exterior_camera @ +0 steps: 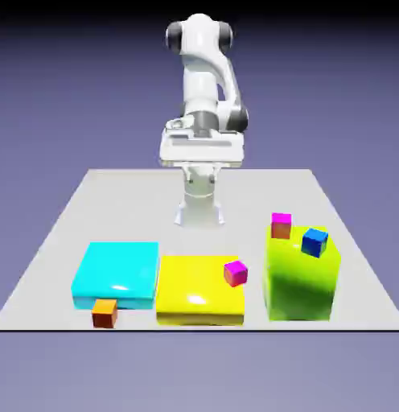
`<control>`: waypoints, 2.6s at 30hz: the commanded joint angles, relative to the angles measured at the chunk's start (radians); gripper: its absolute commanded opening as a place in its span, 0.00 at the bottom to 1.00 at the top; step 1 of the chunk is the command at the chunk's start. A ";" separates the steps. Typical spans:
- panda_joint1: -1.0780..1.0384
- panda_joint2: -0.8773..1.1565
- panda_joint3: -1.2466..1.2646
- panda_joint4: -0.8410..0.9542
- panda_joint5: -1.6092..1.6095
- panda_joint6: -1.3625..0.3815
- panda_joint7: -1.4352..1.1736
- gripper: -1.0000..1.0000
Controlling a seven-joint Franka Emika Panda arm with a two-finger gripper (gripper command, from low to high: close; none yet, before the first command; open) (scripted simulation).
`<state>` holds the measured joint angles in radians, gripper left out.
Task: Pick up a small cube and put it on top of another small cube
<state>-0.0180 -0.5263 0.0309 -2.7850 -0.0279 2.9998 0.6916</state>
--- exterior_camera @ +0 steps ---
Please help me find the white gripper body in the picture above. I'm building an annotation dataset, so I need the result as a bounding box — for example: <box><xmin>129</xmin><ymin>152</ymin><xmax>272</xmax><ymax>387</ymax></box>
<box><xmin>158</xmin><ymin>129</ymin><xmax>246</xmax><ymax>169</ymax></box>

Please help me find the small magenta cube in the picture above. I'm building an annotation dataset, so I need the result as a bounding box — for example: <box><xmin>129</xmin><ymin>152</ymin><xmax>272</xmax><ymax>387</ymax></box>
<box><xmin>270</xmin><ymin>212</ymin><xmax>293</xmax><ymax>241</ymax></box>
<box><xmin>223</xmin><ymin>259</ymin><xmax>249</xmax><ymax>288</ymax></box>

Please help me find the small blue cube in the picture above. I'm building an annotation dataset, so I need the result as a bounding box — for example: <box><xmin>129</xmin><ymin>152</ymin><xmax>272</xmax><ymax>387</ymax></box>
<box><xmin>300</xmin><ymin>227</ymin><xmax>330</xmax><ymax>259</ymax></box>

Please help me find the small orange cube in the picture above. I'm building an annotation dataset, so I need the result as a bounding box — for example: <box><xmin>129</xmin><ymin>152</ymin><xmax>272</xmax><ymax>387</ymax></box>
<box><xmin>91</xmin><ymin>299</ymin><xmax>119</xmax><ymax>330</ymax></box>

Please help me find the large yellow box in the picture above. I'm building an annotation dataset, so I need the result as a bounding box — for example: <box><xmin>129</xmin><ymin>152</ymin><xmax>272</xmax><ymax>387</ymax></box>
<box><xmin>154</xmin><ymin>254</ymin><xmax>246</xmax><ymax>327</ymax></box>

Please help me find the large cyan box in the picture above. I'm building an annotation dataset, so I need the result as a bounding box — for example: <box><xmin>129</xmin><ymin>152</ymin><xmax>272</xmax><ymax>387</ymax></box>
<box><xmin>70</xmin><ymin>241</ymin><xmax>160</xmax><ymax>311</ymax></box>

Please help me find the large lime green box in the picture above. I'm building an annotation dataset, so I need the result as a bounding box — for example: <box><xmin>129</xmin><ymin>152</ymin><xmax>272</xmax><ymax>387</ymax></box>
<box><xmin>262</xmin><ymin>224</ymin><xmax>342</xmax><ymax>322</ymax></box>

